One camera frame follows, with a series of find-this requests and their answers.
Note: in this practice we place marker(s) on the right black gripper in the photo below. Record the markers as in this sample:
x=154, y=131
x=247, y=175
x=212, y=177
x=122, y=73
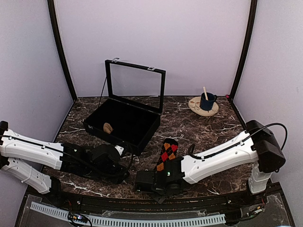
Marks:
x=159, y=198

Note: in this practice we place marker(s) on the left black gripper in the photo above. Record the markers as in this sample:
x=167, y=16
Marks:
x=118, y=178

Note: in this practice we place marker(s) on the brown ribbed sock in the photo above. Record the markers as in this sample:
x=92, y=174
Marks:
x=107, y=128

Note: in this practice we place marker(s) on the argyle patterned sock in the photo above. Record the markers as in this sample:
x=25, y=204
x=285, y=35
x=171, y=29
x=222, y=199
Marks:
x=168, y=152

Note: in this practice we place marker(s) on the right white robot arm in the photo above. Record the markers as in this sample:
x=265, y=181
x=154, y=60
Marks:
x=257, y=145

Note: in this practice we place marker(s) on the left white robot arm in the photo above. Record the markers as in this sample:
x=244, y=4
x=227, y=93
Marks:
x=88, y=162

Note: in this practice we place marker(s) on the black display box with lid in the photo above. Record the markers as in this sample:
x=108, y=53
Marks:
x=133, y=107

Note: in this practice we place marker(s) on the beige patterned saucer plate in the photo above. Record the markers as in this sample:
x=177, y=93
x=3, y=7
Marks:
x=194, y=105

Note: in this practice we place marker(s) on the dark blue mug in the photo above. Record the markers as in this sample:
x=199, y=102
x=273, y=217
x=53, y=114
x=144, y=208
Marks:
x=208, y=101

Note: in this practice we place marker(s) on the wooden stick in mug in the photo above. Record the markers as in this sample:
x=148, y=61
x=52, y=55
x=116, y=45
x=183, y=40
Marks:
x=205, y=93

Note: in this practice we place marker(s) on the black front rail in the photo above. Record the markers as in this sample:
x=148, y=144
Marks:
x=224, y=202

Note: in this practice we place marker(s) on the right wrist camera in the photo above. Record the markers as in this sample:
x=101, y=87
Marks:
x=144, y=181

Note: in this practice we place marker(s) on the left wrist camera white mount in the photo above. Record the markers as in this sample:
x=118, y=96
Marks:
x=120, y=150

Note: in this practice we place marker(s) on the white slotted cable duct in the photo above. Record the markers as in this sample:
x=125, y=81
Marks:
x=126, y=219

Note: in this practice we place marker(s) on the left black corner post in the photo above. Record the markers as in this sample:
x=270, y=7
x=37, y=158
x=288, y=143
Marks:
x=60, y=50

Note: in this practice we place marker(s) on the black corner post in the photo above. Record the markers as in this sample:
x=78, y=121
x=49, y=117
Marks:
x=60, y=50
x=245, y=49

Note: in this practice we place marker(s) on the right black corner post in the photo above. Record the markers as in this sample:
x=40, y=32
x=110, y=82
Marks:
x=245, y=49

